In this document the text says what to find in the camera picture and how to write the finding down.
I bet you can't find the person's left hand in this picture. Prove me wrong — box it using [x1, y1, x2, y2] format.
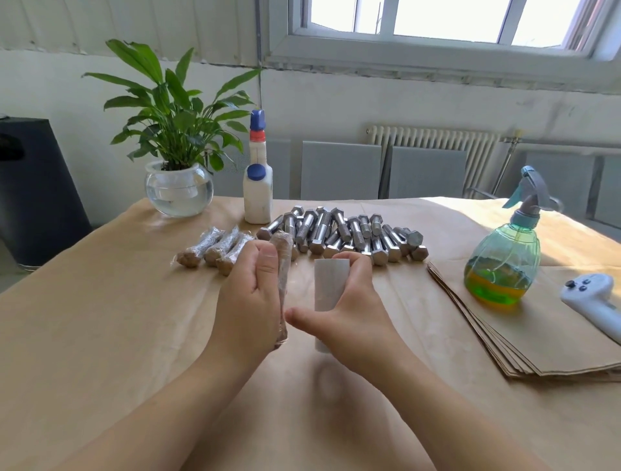
[202, 239, 287, 375]

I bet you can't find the person's right hand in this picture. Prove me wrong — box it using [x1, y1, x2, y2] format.
[284, 252, 409, 382]

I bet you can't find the white cling film roll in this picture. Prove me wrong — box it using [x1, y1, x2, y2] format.
[312, 257, 351, 353]

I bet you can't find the pile of steel bolts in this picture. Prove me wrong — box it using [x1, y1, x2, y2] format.
[256, 206, 429, 267]

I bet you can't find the green spray bottle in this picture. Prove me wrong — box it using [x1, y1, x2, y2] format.
[464, 165, 561, 310]

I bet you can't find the stack of brown paper sheets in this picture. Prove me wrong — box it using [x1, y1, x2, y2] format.
[427, 260, 621, 382]

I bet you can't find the person's right forearm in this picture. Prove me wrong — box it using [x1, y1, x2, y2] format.
[373, 347, 549, 471]

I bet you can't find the person's left forearm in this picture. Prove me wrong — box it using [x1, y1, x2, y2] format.
[58, 354, 263, 471]

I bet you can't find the white glue bottle blue cap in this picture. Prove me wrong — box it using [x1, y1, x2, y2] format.
[243, 109, 275, 225]

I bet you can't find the round glass vase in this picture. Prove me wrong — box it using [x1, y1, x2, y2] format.
[146, 161, 215, 219]

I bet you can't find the grey chair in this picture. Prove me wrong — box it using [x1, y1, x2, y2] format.
[514, 150, 595, 217]
[300, 140, 384, 201]
[213, 138, 292, 198]
[592, 155, 621, 229]
[388, 146, 469, 199]

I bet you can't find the large brown paper table cover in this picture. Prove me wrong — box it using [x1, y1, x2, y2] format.
[0, 196, 621, 471]

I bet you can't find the white radiator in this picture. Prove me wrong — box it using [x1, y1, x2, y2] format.
[365, 124, 498, 195]

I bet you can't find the green leafy plant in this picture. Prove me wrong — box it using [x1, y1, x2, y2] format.
[82, 39, 263, 173]

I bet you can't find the white handheld controller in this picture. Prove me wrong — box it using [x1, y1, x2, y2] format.
[561, 272, 621, 344]

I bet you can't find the black trash bin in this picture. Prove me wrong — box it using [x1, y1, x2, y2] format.
[0, 116, 93, 271]

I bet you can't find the white framed window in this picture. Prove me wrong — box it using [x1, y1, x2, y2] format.
[260, 0, 621, 93]

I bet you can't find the white vertical blind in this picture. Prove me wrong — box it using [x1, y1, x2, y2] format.
[0, 0, 263, 67]

